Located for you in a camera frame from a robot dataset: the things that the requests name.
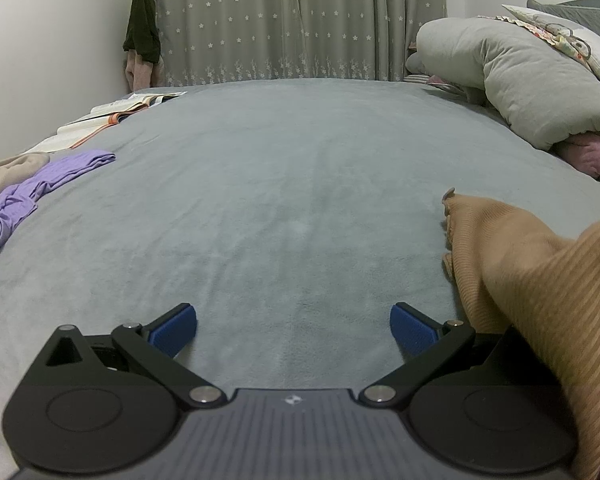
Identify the pink hanging garment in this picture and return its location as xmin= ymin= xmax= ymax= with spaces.
xmin=124 ymin=50 xmax=163 ymax=92

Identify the dark hanging garment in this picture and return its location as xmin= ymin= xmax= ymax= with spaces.
xmin=122 ymin=0 xmax=161 ymax=64

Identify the lilac garment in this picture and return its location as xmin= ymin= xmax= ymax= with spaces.
xmin=0 ymin=150 xmax=116 ymax=249

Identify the grey folded duvet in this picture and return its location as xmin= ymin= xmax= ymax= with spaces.
xmin=416 ymin=18 xmax=600 ymax=151

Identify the grey quilted headboard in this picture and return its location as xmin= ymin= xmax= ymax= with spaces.
xmin=527 ymin=0 xmax=600 ymax=36

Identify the beige garment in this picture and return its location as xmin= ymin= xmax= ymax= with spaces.
xmin=0 ymin=153 xmax=50 ymax=193

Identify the pink pillow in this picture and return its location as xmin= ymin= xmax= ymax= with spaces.
xmin=556 ymin=133 xmax=600 ymax=180

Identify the grey star curtain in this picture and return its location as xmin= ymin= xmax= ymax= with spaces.
xmin=156 ymin=0 xmax=446 ymax=86

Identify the tan knit sweater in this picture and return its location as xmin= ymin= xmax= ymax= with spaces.
xmin=442 ymin=190 xmax=600 ymax=479

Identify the white printed pillow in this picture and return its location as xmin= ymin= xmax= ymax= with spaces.
xmin=503 ymin=4 xmax=600 ymax=81

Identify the open book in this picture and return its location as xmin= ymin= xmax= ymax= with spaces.
xmin=26 ymin=91 xmax=186 ymax=154

